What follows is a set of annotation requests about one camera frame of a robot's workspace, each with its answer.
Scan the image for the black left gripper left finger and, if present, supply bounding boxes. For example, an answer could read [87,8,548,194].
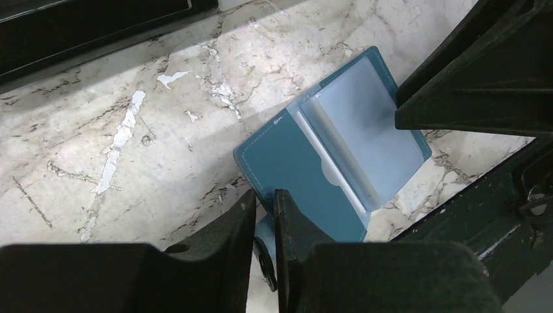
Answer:
[1,190,256,312]

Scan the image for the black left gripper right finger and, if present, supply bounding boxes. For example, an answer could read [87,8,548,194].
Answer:
[274,189,501,312]

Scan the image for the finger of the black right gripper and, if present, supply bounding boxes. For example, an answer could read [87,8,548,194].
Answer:
[395,0,552,138]
[395,138,552,303]

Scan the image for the blue leather card holder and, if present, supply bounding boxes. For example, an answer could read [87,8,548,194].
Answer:
[233,46,433,292]

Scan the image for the black left card bin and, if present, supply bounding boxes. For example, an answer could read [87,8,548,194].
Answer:
[1,1,219,92]

